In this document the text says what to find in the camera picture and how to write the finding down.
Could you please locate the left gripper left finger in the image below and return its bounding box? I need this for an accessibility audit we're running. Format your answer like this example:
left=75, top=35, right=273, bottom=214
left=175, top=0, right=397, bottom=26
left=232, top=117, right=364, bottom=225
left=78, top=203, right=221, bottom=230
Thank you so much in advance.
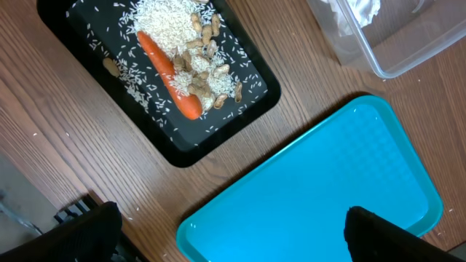
left=1, top=202, right=122, bottom=262

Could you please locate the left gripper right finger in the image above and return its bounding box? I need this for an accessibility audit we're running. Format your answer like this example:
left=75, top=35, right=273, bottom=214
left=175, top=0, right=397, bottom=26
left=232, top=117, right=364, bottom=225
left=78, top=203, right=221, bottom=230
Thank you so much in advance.
left=344, top=206, right=463, bottom=262

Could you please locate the orange carrot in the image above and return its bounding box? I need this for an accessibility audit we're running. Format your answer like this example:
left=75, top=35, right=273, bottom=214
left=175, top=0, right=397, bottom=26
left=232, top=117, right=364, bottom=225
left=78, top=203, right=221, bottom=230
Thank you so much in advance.
left=137, top=31, right=203, bottom=120

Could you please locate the white tissue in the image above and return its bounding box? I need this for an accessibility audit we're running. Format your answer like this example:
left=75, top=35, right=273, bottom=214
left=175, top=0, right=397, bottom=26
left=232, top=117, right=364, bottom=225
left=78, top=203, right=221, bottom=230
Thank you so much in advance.
left=321, top=0, right=381, bottom=36

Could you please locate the black waste tray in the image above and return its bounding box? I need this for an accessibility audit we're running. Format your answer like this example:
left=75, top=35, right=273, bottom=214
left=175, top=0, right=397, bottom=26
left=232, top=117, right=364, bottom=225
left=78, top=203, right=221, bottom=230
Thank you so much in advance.
left=37, top=0, right=281, bottom=167

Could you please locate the teal serving tray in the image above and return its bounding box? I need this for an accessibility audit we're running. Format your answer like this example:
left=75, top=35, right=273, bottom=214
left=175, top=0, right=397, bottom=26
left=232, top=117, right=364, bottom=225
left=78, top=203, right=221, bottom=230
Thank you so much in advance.
left=176, top=95, right=443, bottom=262

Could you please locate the clear plastic bin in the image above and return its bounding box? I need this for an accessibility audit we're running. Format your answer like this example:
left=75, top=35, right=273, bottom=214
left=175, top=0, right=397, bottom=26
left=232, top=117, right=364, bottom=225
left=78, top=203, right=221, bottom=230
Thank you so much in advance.
left=307, top=0, right=465, bottom=79

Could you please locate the food scraps pile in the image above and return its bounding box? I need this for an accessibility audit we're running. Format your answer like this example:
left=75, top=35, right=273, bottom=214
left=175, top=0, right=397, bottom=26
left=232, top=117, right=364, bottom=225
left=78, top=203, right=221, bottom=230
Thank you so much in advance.
left=65, top=0, right=269, bottom=146

